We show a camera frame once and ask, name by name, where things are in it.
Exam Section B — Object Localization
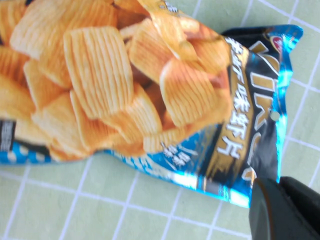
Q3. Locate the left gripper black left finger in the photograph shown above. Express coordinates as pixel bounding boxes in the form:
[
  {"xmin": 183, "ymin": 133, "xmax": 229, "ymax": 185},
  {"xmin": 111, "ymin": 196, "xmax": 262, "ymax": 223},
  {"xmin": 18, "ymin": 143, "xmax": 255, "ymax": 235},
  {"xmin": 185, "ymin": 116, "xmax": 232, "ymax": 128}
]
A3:
[{"xmin": 249, "ymin": 177, "xmax": 320, "ymax": 240}]

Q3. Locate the blue Vikar chips bag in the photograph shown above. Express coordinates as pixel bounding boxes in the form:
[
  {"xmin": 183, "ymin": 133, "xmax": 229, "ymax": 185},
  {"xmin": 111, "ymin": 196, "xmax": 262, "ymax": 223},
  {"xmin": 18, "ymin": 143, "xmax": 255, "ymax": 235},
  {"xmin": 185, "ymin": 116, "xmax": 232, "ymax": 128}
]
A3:
[{"xmin": 0, "ymin": 0, "xmax": 305, "ymax": 209}]

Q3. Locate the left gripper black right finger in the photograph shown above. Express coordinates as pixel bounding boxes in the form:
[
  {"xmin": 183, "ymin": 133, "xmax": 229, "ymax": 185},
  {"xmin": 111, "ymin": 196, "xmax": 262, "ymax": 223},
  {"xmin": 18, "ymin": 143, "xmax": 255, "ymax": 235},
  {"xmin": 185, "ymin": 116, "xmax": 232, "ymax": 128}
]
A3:
[{"xmin": 279, "ymin": 176, "xmax": 320, "ymax": 233}]

